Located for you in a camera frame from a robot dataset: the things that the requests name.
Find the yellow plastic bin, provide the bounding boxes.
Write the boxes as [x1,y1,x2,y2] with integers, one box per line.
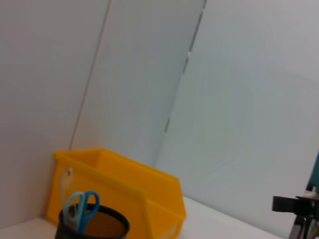
[47,148,187,239]

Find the blue scissors with sheath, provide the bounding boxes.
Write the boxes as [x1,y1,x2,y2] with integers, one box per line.
[62,191,100,235]

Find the black mesh pen holder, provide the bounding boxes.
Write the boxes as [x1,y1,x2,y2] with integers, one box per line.
[55,203,130,239]

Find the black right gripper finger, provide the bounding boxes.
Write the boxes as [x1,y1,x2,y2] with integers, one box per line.
[271,195,299,214]

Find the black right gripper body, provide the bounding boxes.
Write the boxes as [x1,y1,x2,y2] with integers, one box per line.
[295,195,319,219]

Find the transparent plastic ruler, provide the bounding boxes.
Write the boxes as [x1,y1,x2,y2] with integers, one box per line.
[60,167,76,212]

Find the teal background object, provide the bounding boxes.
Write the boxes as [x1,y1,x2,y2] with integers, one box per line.
[308,151,319,193]

